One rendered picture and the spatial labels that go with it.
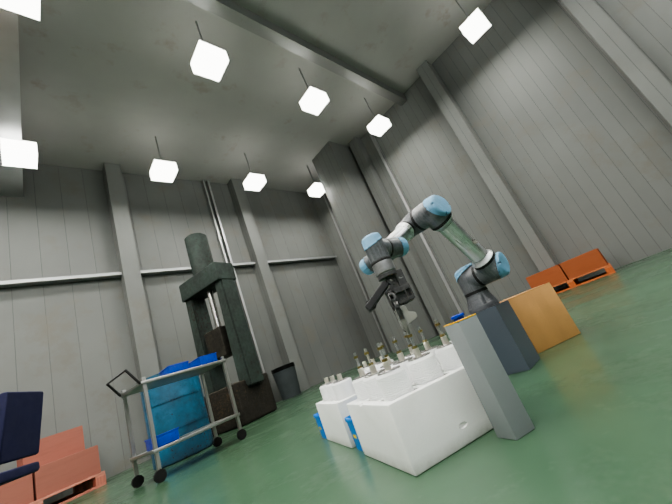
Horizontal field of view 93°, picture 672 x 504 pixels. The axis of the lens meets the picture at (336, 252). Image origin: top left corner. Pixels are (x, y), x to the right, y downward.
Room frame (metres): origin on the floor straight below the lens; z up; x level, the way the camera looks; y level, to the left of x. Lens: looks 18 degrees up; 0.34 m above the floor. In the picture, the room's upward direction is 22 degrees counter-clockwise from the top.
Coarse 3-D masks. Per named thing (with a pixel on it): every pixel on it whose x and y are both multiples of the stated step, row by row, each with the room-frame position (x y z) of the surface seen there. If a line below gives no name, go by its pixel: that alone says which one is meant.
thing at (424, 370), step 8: (416, 360) 1.08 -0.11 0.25; (424, 360) 1.07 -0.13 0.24; (432, 360) 1.08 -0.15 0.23; (408, 368) 1.11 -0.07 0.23; (416, 368) 1.08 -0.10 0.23; (424, 368) 1.07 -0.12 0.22; (432, 368) 1.07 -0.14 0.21; (416, 376) 1.08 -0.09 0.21; (424, 376) 1.07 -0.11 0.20; (432, 376) 1.07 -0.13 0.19; (440, 376) 1.08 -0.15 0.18; (416, 384) 1.10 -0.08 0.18; (424, 384) 1.07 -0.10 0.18
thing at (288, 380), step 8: (280, 368) 7.23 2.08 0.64; (288, 368) 7.30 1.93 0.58; (280, 376) 7.25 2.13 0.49; (288, 376) 7.28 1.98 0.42; (296, 376) 7.47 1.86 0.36; (280, 384) 7.28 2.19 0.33; (288, 384) 7.27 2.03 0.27; (296, 384) 7.39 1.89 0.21; (280, 392) 7.35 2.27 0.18; (288, 392) 7.27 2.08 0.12; (296, 392) 7.35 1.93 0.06
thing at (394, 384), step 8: (400, 368) 1.04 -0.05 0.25; (384, 376) 1.03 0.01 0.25; (392, 376) 1.02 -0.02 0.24; (400, 376) 1.03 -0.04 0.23; (384, 384) 1.03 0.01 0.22; (392, 384) 1.02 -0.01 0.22; (400, 384) 1.02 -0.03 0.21; (408, 384) 1.04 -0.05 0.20; (384, 392) 1.04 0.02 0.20; (392, 392) 1.02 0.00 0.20; (400, 392) 1.02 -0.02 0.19; (408, 392) 1.03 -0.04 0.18; (384, 400) 1.06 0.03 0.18; (392, 400) 1.03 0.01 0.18
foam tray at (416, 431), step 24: (432, 384) 1.03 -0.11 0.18; (456, 384) 1.06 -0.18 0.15; (360, 408) 1.19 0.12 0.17; (384, 408) 1.00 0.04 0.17; (408, 408) 0.99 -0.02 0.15; (432, 408) 1.02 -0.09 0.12; (456, 408) 1.04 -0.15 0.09; (480, 408) 1.07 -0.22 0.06; (360, 432) 1.28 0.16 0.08; (384, 432) 1.06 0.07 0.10; (408, 432) 0.98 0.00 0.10; (432, 432) 1.00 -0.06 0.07; (456, 432) 1.03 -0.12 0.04; (480, 432) 1.06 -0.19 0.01; (384, 456) 1.13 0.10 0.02; (408, 456) 0.97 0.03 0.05; (432, 456) 0.99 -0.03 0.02
